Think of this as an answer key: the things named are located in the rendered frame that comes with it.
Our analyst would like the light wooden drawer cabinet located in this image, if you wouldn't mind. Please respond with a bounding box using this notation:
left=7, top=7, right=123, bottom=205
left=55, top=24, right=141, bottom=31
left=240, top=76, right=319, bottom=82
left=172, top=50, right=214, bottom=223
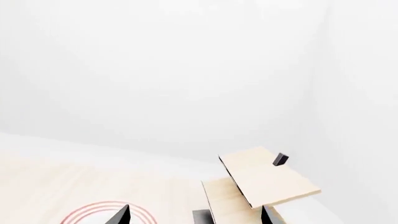
left=192, top=176, right=287, bottom=224

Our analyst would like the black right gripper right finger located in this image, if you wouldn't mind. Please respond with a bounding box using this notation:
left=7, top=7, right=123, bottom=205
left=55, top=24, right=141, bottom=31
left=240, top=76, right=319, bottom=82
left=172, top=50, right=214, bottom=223
left=261, top=205, right=278, bottom=224

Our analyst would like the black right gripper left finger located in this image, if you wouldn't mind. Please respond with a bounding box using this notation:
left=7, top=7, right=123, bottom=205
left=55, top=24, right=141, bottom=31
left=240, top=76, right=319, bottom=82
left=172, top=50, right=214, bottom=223
left=104, top=203, right=131, bottom=224

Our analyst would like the white bowl with red rings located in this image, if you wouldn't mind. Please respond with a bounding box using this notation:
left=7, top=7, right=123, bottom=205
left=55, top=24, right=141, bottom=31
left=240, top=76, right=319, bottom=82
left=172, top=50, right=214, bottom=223
left=59, top=200, right=158, bottom=224

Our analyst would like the black drawer handle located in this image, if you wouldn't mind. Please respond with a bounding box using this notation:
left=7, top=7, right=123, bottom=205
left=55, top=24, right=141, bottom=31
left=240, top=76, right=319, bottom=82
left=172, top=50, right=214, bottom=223
left=272, top=152, right=290, bottom=167

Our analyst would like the light wooden drawer front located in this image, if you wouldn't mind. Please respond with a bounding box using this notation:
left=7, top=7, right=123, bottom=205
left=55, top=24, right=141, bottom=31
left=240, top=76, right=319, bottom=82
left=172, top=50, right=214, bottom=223
left=218, top=146, right=322, bottom=209

